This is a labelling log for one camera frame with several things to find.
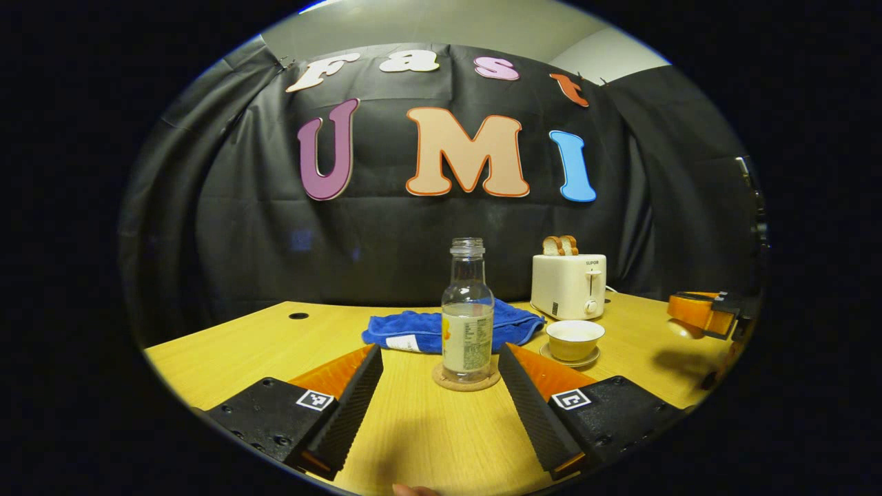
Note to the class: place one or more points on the white toaster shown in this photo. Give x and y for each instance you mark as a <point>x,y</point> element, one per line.
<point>568,286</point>

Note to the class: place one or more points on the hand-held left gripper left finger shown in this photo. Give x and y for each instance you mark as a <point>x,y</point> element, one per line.
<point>348,413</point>

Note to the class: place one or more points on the clear water bottle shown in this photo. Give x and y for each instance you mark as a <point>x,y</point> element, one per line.
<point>468,337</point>

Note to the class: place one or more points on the blue towel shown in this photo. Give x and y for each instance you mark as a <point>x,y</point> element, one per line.
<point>413,327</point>

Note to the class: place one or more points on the round cork coaster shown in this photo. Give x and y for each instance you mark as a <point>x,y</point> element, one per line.
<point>451,384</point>

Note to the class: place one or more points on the beige teacup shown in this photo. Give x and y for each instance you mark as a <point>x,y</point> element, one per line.
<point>575,341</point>

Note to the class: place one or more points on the beige saucer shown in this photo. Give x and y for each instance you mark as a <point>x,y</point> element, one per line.
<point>586,362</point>

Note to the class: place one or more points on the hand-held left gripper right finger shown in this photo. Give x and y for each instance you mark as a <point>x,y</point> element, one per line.
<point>530,413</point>

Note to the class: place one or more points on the bread slice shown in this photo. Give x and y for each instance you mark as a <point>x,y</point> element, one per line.
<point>551,246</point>
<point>570,245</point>

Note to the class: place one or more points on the black backdrop cloth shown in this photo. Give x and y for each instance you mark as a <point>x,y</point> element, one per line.
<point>427,248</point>

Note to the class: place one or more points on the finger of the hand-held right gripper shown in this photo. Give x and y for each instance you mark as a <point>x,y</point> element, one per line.
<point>696,310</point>

